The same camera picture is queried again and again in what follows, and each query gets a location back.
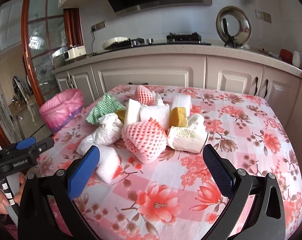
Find crushed white paper cup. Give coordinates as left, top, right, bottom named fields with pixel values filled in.
left=167, top=126, right=209, bottom=154

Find pink lined trash bin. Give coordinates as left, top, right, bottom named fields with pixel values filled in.
left=39, top=88, right=85, bottom=133

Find white small kitchen appliance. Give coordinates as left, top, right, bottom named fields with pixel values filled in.
left=64, top=46, right=87, bottom=62

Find white kitchen base cabinets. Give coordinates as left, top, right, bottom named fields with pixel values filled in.
left=53, top=44, right=302, bottom=140

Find white foam wrap piece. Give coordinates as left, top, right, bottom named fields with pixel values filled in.
left=95, top=145, right=120, bottom=184

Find white dining chair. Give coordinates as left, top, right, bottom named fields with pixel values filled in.
left=12, top=75, right=37, bottom=123

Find crumpled white plastic bag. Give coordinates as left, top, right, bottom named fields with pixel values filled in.
left=77, top=113, right=123, bottom=155

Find yellow sponge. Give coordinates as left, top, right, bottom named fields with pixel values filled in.
left=115, top=109, right=126, bottom=123
left=169, top=107, right=188, bottom=127

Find pink foam fruit net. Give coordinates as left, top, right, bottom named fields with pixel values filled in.
left=122, top=118, right=167, bottom=164

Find green zigzag cleaning cloth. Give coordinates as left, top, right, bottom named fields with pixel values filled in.
left=86, top=92, right=126, bottom=125

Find white foam net sleeve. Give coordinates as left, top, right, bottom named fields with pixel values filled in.
left=171, top=94, right=192, bottom=116

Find wooden framed glass door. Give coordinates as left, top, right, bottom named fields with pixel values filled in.
left=14, top=0, right=85, bottom=108

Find white pan on stove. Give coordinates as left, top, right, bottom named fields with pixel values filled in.
left=102, top=37, right=128, bottom=50

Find red bowl on counter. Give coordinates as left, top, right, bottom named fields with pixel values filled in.
left=279, top=49, right=293, bottom=64

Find white ceramic jug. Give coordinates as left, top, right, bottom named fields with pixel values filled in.
left=292, top=51, right=301, bottom=68

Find black gas stove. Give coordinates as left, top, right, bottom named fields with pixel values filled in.
left=111, top=33, right=211, bottom=50

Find steel pot lid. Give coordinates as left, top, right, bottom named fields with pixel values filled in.
left=215, top=6, right=252, bottom=48

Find wall power socket left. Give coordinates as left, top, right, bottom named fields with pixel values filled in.
left=91, top=21, right=107, bottom=33

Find wall power socket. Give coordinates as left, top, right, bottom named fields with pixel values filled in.
left=255, top=9, right=272, bottom=23
left=91, top=21, right=107, bottom=33

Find wall power socket right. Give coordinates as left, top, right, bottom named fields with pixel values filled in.
left=255, top=9, right=272, bottom=23

